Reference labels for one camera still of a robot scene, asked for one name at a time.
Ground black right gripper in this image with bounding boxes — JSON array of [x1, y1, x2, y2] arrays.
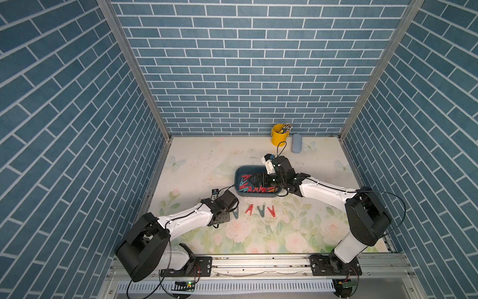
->
[[248, 172, 285, 189]]

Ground dark teal storage box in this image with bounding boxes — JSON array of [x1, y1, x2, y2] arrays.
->
[[234, 165, 282, 198]]

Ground red clothespin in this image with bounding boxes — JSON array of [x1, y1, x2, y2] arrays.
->
[[267, 206, 276, 218], [245, 204, 254, 216]]

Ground dark teal clothespin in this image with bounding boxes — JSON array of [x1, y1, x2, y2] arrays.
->
[[257, 204, 266, 218]]

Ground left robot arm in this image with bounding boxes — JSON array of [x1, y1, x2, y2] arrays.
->
[[115, 189, 239, 282]]

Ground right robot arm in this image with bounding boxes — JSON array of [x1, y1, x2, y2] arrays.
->
[[239, 154, 391, 267]]

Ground yellow pen cup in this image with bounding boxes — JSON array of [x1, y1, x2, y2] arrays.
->
[[271, 124, 289, 147]]

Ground grey blue cylinder case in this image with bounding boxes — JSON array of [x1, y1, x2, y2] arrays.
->
[[291, 133, 302, 154]]

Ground pens in yellow cup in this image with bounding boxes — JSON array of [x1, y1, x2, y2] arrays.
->
[[279, 123, 293, 134]]

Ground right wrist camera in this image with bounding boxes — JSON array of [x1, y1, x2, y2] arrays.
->
[[261, 154, 275, 174]]

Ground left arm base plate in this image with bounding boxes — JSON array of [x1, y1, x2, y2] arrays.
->
[[160, 256, 213, 277]]

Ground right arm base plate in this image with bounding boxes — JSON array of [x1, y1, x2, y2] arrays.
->
[[309, 252, 362, 276]]

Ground aluminium front rail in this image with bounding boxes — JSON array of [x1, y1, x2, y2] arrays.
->
[[189, 253, 414, 280]]

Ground aluminium corner post left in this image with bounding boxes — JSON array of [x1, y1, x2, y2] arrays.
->
[[97, 0, 171, 143]]

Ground aluminium corner post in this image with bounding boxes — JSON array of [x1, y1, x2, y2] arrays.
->
[[97, 0, 171, 143], [339, 0, 424, 144]]

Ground aluminium corner post right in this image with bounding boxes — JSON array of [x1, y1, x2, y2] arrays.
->
[[339, 0, 424, 144]]

